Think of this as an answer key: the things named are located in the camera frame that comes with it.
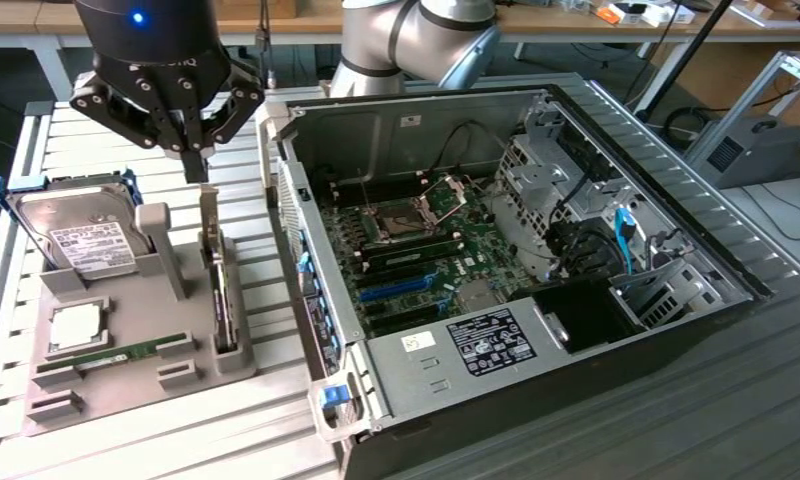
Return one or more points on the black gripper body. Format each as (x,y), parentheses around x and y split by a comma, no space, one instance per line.
(154,55)

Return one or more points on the graphics card with metal bracket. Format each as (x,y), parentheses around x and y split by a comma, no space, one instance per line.
(222,280)

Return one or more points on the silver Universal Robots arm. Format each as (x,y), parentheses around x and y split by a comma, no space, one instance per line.
(400,45)

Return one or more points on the hard disk in blue carrier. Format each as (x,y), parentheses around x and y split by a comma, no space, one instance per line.
(73,225)

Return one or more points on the cardboard box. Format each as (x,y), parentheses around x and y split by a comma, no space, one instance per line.
(287,6)

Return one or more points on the long wooden desk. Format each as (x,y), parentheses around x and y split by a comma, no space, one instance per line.
(13,20)

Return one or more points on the socket locking lever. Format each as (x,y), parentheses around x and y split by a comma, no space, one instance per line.
(367,192)

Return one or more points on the CPU socket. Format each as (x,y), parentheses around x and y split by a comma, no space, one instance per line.
(400,225)

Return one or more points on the metal socket cover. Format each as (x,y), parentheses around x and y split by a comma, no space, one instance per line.
(446,197)

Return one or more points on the black RAM stick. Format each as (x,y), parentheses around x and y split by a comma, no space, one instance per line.
(407,255)

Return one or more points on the grey plastic parts rack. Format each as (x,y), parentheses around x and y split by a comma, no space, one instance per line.
(134,325)

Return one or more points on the silver CPU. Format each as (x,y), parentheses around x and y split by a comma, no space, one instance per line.
(75,326)

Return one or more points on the blue expansion slot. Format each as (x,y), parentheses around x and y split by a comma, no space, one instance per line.
(400,290)

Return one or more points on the green RAM stick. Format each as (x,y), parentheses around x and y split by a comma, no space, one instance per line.
(116,355)

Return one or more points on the green motherboard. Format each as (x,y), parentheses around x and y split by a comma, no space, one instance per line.
(480,255)

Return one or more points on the silver disk bay cage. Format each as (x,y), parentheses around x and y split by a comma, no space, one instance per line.
(530,200)

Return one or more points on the black expansion slot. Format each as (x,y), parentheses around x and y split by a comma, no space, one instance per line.
(410,316)

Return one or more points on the blue case latch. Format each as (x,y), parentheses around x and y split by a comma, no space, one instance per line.
(332,396)

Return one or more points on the grey power supply unit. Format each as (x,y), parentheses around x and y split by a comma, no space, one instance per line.
(427,370)

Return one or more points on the orange and white box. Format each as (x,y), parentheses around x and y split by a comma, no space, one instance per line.
(617,12)

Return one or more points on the white box on desk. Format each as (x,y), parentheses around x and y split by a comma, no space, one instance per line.
(670,15)

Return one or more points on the black tripod pole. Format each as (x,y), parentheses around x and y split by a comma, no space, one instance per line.
(694,45)

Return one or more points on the silver perforated disk bay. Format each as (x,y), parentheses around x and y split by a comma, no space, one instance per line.
(681,295)

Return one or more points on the wooden desk with clutter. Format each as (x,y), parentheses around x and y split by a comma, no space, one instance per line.
(741,30)

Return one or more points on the open black PC case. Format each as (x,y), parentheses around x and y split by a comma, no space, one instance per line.
(541,425)

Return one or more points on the grey machine box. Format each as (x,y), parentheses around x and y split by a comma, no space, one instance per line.
(761,150)

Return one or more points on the aluminium profile frame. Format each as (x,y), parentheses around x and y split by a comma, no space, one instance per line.
(767,75)

